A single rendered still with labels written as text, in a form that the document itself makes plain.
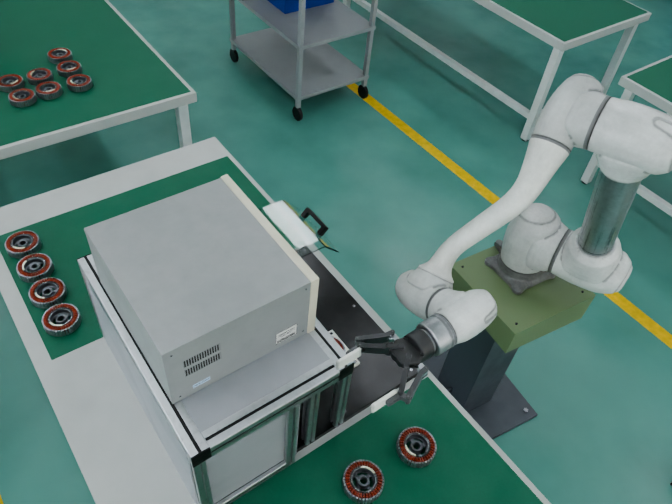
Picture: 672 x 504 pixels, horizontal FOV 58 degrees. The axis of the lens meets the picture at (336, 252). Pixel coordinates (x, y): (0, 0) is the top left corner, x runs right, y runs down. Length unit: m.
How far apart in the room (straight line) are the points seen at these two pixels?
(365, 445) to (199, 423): 0.57
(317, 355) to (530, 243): 0.84
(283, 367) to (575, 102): 0.93
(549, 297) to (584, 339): 1.15
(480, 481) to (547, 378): 1.29
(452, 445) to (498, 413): 1.00
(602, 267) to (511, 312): 0.32
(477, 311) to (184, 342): 0.69
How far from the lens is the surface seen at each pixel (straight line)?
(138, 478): 1.80
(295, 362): 1.50
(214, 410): 1.44
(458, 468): 1.84
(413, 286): 1.59
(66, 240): 2.37
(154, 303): 1.37
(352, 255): 3.26
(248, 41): 4.69
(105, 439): 1.87
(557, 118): 1.54
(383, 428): 1.85
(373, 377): 1.90
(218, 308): 1.34
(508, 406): 2.88
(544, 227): 1.99
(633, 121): 1.51
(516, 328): 2.03
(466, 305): 1.49
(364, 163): 3.86
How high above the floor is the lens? 2.38
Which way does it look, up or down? 47 degrees down
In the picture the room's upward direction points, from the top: 7 degrees clockwise
